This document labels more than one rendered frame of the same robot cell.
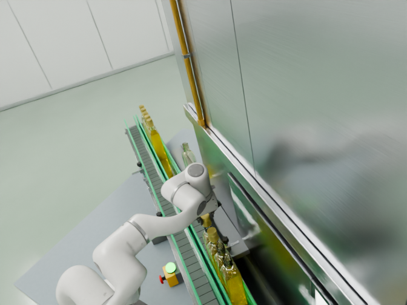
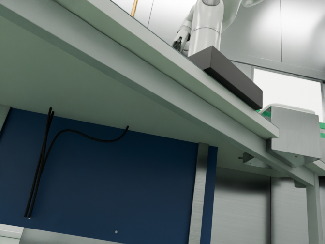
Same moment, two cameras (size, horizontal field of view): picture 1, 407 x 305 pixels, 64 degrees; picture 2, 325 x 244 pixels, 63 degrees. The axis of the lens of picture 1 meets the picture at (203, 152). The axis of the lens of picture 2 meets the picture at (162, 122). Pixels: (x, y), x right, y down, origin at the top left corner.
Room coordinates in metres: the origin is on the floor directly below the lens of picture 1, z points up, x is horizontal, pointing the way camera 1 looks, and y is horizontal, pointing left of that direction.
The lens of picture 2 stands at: (0.68, 1.14, 0.38)
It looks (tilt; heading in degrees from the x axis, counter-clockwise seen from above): 22 degrees up; 279
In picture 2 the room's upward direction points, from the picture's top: 9 degrees clockwise
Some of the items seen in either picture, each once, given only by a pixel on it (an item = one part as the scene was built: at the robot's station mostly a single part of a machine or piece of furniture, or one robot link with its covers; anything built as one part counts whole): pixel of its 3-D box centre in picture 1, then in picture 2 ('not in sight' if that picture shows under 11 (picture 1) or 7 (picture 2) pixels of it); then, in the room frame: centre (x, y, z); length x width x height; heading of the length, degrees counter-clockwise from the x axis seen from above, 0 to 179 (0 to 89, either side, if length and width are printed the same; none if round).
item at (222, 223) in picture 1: (202, 195); not in sight; (1.34, 0.06, 0.84); 0.95 x 0.09 x 0.11; 13
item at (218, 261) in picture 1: (226, 272); not in sight; (0.74, 0.02, 0.99); 0.06 x 0.06 x 0.21; 13
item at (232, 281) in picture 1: (233, 284); not in sight; (0.68, 0.01, 0.99); 0.06 x 0.06 x 0.21; 13
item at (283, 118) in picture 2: not in sight; (273, 133); (0.40, 0.15, 0.79); 0.27 x 0.17 x 0.08; 103
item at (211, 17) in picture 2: not in sight; (207, 21); (0.69, 0.44, 1.05); 0.13 x 0.10 x 0.16; 96
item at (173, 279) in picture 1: (172, 274); not in sight; (0.93, 0.27, 0.79); 0.07 x 0.07 x 0.07; 13
